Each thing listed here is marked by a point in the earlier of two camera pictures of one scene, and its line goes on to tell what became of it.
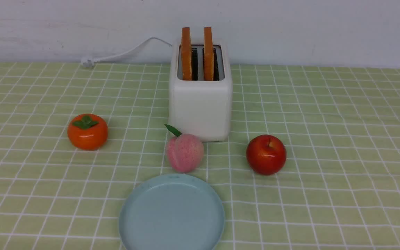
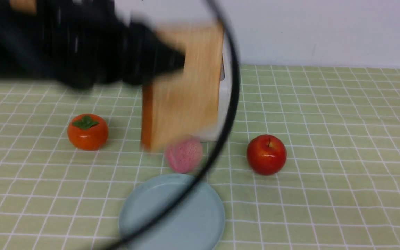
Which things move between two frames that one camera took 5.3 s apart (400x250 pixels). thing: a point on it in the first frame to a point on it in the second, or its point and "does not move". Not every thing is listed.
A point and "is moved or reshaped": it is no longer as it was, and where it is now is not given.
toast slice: x=186 y=54 is moved or reshaped
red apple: x=266 y=154 does not move
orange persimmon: x=88 y=132 does not move
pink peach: x=185 y=152 does not move
